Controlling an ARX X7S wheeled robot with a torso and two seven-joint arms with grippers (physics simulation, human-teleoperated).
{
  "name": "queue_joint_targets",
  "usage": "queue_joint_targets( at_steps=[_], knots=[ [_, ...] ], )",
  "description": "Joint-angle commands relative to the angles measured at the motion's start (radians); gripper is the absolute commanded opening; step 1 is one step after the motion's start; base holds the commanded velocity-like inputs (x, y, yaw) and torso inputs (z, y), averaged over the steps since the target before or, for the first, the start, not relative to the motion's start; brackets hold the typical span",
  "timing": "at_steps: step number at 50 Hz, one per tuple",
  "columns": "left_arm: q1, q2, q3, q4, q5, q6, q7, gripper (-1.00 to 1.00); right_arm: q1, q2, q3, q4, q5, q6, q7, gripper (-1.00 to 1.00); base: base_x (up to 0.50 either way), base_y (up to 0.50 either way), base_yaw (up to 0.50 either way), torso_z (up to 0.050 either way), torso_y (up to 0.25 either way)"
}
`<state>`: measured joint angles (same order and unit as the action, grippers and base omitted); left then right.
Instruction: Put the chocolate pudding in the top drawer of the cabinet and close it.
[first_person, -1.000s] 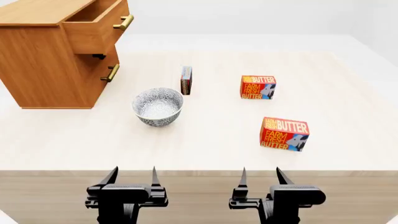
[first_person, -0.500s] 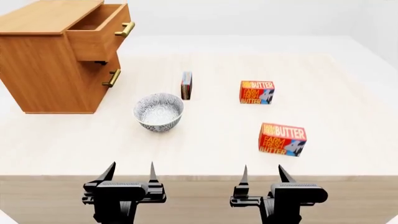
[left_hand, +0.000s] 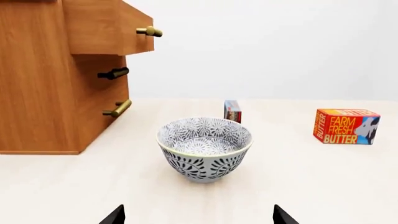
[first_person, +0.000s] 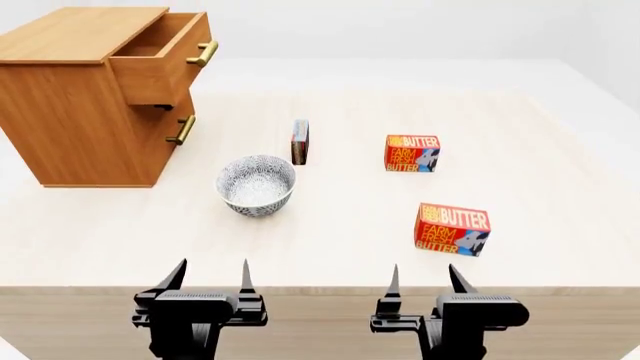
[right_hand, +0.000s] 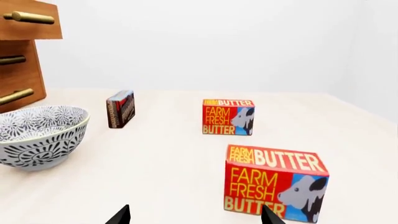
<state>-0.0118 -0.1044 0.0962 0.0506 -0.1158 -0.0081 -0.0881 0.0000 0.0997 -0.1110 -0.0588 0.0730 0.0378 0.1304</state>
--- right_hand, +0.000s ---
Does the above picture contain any wooden cabinet drawer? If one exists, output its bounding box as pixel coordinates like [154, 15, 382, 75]
[0, 0, 63, 41]

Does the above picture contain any brass drawer handle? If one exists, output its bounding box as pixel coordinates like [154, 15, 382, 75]
[0, 88, 34, 106]
[2, 11, 55, 25]
[0, 55, 27, 66]

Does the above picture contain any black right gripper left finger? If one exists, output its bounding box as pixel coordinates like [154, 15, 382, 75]
[104, 204, 131, 224]

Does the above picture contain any brown chocolate pudding box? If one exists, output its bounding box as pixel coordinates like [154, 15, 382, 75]
[106, 90, 136, 129]

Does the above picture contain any red farm fresh butter box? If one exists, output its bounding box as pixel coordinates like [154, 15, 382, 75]
[202, 99, 256, 136]
[223, 144, 330, 223]

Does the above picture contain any white bowl with dark pattern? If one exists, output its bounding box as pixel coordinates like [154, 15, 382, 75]
[0, 105, 91, 172]

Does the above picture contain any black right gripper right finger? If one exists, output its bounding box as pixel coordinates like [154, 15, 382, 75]
[261, 205, 284, 224]

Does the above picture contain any wooden cabinet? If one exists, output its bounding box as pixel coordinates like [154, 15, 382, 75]
[0, 39, 47, 114]

